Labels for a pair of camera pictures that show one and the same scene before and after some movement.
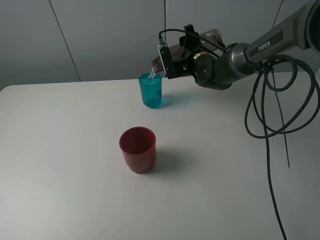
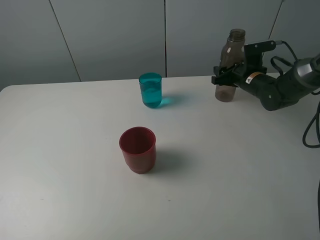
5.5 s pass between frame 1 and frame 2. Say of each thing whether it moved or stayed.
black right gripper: moved
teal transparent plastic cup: stayed
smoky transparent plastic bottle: moved
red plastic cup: stayed
